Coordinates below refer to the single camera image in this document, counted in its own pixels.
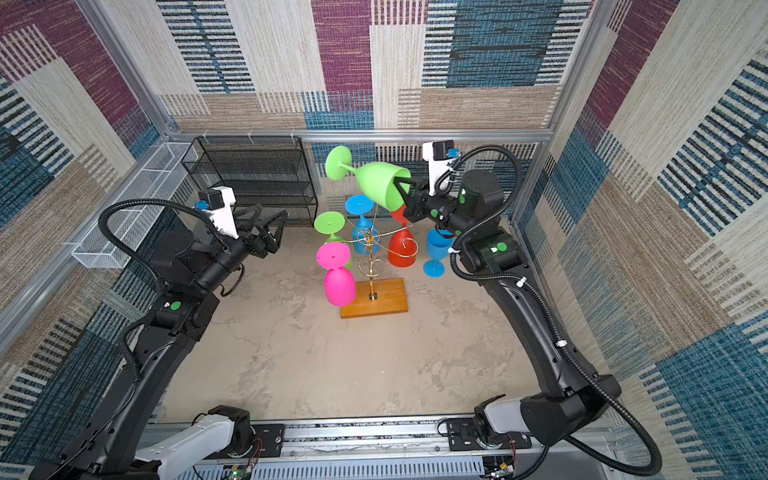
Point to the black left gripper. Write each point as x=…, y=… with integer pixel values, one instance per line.
x=265, y=245

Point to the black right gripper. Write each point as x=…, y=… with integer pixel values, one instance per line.
x=415, y=199

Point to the green wine glass front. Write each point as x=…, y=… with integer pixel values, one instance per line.
x=377, y=180

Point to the green wine glass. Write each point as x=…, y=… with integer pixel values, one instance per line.
x=330, y=223
x=377, y=180

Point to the light blue wine glass front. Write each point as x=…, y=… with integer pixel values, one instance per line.
x=438, y=242

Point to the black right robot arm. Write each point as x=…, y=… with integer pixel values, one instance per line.
x=466, y=208

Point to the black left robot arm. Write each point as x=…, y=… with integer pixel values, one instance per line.
x=187, y=274

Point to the red wine glass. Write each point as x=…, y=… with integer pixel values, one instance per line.
x=403, y=248

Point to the green wine glass back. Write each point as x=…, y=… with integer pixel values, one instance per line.
x=330, y=223

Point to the blue wine glass back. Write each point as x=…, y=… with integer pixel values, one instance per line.
x=360, y=205

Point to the pink wine glass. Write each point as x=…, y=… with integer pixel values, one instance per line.
x=339, y=282

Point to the black wire shelf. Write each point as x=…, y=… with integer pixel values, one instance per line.
x=272, y=171

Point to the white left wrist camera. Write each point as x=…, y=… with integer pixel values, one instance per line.
x=217, y=204

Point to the wooden rack base with gold wire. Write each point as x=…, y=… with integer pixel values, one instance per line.
x=376, y=296

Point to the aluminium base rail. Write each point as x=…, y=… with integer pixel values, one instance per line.
x=444, y=446

